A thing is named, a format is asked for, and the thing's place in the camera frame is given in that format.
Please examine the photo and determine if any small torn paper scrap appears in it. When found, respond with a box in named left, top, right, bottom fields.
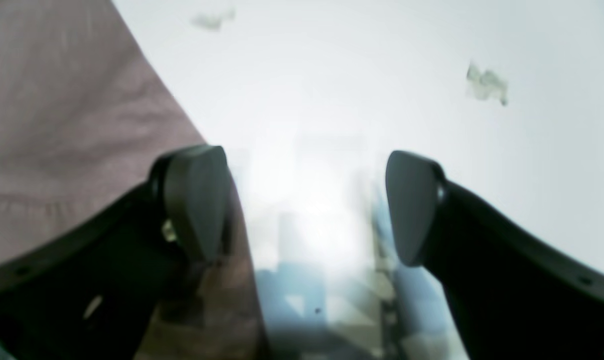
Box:
left=466, top=62, right=508, bottom=107

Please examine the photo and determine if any mauve T-shirt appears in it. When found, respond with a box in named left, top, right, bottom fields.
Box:
left=0, top=0, right=271, bottom=360

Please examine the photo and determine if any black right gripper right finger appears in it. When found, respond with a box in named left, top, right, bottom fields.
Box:
left=385, top=150, right=604, bottom=360

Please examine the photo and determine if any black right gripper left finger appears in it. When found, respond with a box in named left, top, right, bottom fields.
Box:
left=0, top=145, right=232, bottom=360

